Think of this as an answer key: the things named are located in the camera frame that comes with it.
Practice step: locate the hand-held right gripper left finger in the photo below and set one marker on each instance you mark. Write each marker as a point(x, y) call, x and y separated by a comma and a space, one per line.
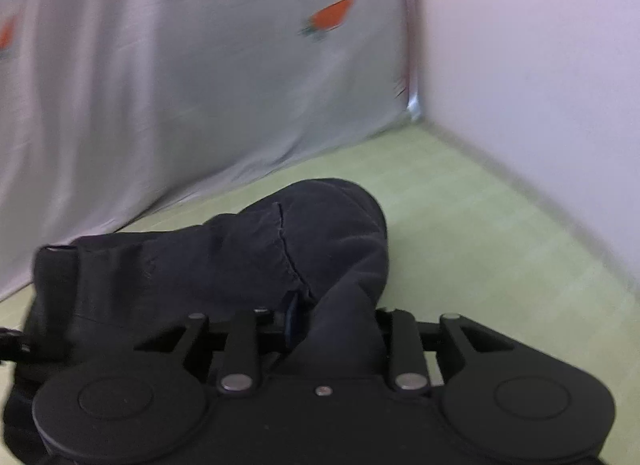
point(242, 345)

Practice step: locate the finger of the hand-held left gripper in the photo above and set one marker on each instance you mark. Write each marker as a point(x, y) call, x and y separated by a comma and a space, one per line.
point(12, 345)

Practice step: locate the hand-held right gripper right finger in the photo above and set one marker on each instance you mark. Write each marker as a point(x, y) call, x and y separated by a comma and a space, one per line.
point(402, 345)

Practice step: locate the black cargo pants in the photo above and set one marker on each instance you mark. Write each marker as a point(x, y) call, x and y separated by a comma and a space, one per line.
point(225, 255)

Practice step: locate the green grid bed sheet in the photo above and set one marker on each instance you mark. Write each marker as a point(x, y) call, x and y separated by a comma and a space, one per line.
point(475, 245)

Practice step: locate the carrot print backdrop sheet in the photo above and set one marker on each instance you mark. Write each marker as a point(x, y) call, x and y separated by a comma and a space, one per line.
point(200, 95)

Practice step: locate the metal frame pole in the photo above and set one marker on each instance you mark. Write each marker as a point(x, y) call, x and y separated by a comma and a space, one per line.
point(411, 45)

